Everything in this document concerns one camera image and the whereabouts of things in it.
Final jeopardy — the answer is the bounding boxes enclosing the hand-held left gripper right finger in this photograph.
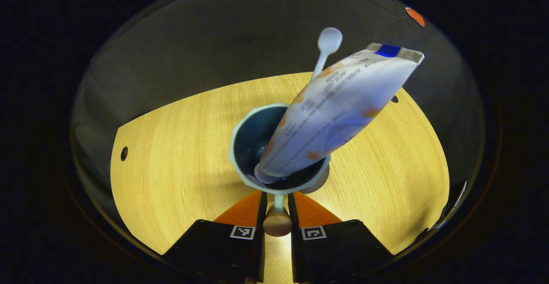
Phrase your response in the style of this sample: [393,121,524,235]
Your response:
[287,192,393,284]

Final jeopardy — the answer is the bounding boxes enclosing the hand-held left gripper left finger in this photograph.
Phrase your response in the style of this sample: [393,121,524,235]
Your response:
[162,191,267,284]

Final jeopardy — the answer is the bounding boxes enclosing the dark round coaster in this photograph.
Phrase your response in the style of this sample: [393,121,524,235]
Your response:
[300,164,331,194]

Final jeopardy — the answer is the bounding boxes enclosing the light blue cup wooden handle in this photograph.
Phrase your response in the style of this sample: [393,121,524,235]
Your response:
[229,103,332,237]

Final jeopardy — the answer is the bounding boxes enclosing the white toothpaste tube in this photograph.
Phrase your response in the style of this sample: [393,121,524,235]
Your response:
[254,42,425,184]

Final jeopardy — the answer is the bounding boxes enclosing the white toothbrush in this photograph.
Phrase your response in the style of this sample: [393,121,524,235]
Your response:
[311,27,343,80]

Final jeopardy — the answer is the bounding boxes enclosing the black backdrop cloth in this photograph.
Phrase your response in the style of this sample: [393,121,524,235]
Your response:
[71,0,485,250]

